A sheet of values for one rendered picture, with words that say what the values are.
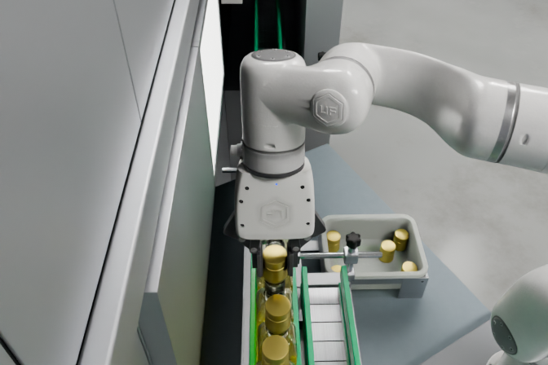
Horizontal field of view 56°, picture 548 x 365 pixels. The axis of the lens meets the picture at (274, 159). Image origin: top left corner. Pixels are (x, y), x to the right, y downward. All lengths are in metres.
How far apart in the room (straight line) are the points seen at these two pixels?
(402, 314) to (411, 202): 1.31
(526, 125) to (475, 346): 0.69
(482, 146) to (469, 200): 2.02
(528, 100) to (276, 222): 0.32
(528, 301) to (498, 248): 1.64
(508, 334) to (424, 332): 0.37
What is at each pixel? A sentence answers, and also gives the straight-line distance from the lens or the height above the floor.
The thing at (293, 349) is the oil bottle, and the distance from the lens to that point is 0.77.
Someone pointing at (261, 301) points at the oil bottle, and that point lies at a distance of 0.80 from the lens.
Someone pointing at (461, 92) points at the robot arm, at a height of 1.46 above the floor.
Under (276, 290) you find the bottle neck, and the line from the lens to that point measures 0.76.
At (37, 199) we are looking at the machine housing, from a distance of 0.35.
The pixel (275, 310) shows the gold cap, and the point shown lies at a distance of 0.70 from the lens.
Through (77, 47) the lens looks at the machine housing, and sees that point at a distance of 0.42.
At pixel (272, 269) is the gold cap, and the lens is 0.71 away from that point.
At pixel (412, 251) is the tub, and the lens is 1.24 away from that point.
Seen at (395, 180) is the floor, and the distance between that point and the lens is 2.55.
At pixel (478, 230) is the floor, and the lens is 2.45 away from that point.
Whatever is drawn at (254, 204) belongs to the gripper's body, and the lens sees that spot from 0.63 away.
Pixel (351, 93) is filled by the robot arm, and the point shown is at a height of 1.47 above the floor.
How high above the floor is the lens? 1.77
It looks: 43 degrees down
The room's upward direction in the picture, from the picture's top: straight up
